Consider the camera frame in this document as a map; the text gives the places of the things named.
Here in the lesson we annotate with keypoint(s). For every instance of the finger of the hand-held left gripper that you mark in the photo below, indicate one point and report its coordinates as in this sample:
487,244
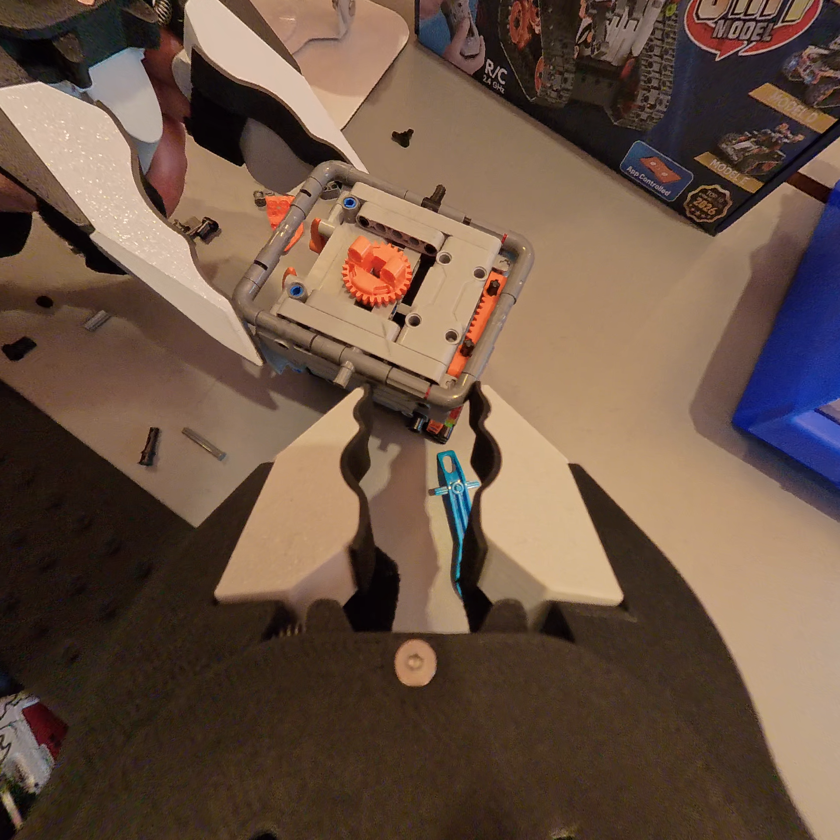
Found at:
79,157
249,52

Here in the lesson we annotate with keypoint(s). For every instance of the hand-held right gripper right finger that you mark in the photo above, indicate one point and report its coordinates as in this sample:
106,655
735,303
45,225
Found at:
551,525

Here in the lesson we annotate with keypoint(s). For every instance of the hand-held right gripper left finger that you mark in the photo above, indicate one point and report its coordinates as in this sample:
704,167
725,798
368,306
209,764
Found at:
295,525

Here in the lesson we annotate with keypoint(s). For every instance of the blue brick separator tool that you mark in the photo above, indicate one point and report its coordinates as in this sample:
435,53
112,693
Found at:
453,518

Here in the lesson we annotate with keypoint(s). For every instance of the grey brick model orange gear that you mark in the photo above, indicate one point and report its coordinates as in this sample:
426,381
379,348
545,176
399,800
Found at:
433,289

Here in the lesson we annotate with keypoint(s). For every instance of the person's left hand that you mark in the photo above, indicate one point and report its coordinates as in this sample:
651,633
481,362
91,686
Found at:
174,131

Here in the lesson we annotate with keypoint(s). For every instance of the orange brick plate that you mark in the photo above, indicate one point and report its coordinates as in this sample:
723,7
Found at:
281,210

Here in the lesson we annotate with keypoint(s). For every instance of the small grey brick piece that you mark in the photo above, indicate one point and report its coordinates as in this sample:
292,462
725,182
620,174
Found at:
98,320

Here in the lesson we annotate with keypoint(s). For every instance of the black brick pin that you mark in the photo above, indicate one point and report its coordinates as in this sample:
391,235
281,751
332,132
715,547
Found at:
401,136
149,446

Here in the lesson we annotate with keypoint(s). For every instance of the small black brick piece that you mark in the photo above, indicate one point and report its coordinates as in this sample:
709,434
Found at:
19,348

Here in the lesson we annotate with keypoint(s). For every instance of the black perforated pad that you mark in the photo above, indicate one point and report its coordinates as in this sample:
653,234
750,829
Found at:
65,525

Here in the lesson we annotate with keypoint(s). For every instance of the blue plastic bin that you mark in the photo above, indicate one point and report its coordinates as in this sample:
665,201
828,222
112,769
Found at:
794,367

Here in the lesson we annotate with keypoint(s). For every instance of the red white printed packet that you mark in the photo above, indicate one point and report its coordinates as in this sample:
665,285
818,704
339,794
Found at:
29,735

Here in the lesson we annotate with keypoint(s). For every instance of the dark blue toy box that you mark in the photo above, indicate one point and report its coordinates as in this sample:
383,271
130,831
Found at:
656,85

